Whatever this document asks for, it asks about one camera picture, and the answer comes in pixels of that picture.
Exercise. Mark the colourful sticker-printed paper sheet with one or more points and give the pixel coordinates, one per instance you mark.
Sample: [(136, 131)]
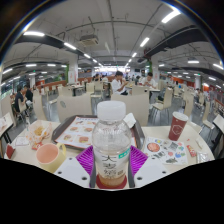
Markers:
[(166, 151)]

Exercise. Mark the crumpled food wrapper bag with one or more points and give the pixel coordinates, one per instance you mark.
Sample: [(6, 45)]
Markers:
[(38, 131)]

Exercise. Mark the person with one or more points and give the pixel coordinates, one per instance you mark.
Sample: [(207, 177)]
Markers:
[(19, 100), (29, 95), (149, 81), (117, 85)]

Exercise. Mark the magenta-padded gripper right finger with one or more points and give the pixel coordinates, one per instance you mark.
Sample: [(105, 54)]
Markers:
[(150, 170)]

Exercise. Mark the red paper cup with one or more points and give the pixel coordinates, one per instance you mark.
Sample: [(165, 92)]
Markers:
[(177, 128)]

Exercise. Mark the pale yellow cup pink inside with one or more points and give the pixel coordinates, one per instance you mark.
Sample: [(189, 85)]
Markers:
[(55, 163)]

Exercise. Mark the ceiling air conditioner unit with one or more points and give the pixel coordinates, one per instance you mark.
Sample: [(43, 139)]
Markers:
[(89, 40)]

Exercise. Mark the small red sauce packet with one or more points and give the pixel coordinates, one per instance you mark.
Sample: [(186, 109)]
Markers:
[(191, 151), (34, 146)]

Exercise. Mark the group of beige chairs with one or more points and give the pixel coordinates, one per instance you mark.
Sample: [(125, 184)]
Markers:
[(166, 98)]

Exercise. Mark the beige chair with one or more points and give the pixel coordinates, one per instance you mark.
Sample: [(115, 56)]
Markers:
[(75, 106), (136, 105)]

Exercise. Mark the group of ceiling lights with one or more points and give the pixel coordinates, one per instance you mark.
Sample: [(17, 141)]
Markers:
[(33, 33)]

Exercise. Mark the white leaflet red print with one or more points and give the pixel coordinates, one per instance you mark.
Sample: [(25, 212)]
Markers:
[(18, 141)]

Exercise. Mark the crumpled white napkin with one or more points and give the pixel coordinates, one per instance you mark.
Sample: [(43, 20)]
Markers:
[(130, 120)]

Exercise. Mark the dark brown food tray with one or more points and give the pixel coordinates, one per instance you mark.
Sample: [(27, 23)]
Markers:
[(58, 131)]

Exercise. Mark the clear tea bottle white cap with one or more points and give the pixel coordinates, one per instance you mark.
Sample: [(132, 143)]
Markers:
[(111, 140)]

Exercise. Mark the clear plastic packet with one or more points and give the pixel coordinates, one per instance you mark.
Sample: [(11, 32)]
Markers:
[(202, 156)]

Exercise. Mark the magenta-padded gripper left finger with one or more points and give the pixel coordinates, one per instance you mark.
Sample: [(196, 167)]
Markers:
[(71, 170)]

